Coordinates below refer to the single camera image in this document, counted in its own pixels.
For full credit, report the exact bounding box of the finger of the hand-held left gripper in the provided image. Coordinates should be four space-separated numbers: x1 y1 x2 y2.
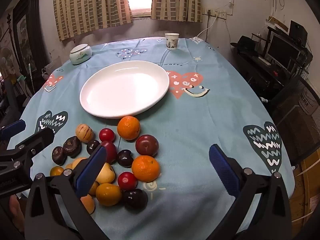
0 127 55 170
0 119 27 140

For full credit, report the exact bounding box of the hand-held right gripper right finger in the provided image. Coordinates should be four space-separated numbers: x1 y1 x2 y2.
209 144 292 240

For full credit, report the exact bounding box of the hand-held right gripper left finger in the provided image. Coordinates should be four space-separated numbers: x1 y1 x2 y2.
24 144 110 240

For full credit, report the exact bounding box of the pale yellow pear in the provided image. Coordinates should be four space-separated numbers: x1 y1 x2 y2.
96 162 115 184

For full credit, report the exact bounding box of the dark brown water chestnut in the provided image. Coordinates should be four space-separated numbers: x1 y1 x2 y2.
62 136 82 158
52 146 67 166

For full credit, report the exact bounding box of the dark purple plum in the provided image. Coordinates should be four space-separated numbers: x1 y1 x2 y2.
122 189 148 211
117 149 134 168
86 139 100 155

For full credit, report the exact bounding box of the dark red plum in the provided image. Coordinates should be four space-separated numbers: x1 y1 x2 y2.
101 141 118 165
135 134 159 156

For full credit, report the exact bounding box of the yellow orange round fruit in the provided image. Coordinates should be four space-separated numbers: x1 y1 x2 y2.
96 183 122 207

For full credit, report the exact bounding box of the greenish yellow citrus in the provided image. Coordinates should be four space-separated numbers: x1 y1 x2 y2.
50 166 65 177

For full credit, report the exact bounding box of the bright red plum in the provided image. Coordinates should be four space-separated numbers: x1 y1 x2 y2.
99 128 116 142
117 172 138 190

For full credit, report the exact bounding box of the tan striped round fruit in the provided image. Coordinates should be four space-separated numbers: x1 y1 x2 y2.
76 123 94 143

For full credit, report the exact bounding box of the orange tangerine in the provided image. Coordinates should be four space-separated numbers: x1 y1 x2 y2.
131 155 160 182
117 116 141 141

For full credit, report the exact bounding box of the white oval plate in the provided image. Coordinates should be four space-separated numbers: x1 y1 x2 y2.
79 60 170 119

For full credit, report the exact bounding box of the person's left hand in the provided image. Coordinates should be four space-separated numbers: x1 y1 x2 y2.
9 195 25 233

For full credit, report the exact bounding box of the blue printed tablecloth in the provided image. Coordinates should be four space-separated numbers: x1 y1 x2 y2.
6 37 297 240

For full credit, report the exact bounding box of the clear plastic bag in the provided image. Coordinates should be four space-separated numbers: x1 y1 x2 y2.
41 64 60 80

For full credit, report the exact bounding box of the cardboard box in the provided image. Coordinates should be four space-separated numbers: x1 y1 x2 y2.
287 155 320 230

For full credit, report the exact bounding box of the black mesh chair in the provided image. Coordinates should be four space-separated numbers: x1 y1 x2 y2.
271 76 320 170

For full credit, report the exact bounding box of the white ceramic lidded jar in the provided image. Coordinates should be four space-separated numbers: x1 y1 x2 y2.
69 44 93 66

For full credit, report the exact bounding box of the black desk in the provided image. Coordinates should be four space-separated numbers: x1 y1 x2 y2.
236 47 313 100

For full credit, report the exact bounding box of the black bag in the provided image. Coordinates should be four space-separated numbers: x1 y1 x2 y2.
230 35 258 54

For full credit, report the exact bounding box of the computer monitor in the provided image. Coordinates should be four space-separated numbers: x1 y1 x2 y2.
266 34 302 67

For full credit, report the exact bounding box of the printed paper cup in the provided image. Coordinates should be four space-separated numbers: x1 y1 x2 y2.
164 33 180 50

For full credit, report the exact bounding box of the striped beige curtain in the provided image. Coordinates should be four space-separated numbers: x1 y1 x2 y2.
52 0 133 42
151 0 203 23

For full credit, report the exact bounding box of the beige flat box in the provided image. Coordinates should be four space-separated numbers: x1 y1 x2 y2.
266 16 290 32

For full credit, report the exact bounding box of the black speaker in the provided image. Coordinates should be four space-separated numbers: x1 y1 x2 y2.
289 20 308 47

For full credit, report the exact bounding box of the white power cable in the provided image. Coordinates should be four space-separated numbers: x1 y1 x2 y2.
192 12 217 43

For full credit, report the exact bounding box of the white wall socket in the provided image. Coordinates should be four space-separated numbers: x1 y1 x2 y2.
205 9 228 20

